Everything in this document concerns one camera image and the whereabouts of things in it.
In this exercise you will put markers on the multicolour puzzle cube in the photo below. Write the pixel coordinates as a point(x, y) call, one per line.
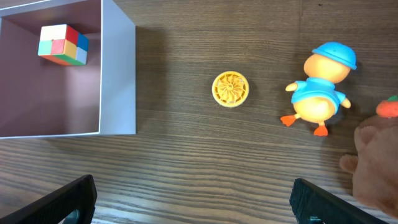
point(63, 45)

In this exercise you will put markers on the yellow round gear toy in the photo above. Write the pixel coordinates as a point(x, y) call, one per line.
point(230, 89)

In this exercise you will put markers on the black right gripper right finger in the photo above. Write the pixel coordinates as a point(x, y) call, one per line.
point(313, 205)

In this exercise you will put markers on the brown plush toy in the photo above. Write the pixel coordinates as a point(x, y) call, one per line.
point(374, 168)

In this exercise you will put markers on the orange duck toy blue hat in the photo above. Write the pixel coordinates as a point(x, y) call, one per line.
point(316, 99)

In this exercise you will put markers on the orange fruit on plush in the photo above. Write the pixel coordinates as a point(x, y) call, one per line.
point(388, 108)

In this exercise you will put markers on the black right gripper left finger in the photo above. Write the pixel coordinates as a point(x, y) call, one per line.
point(72, 203)

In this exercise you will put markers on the white box with pink interior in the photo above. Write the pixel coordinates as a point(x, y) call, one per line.
point(42, 99)

